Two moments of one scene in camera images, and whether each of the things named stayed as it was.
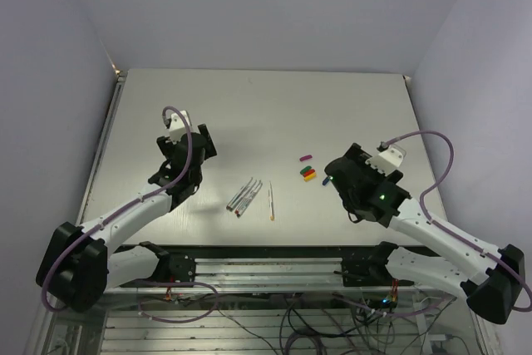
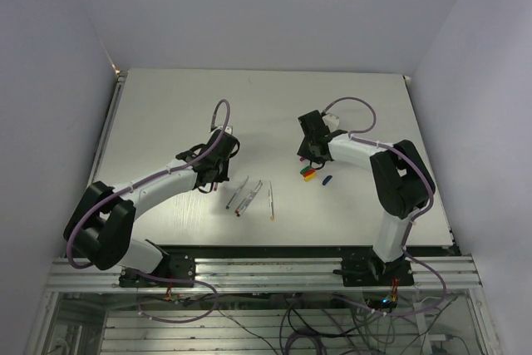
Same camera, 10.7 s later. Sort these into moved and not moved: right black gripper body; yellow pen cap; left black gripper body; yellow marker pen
Moved: right black gripper body; left black gripper body
Not moved: yellow marker pen; yellow pen cap
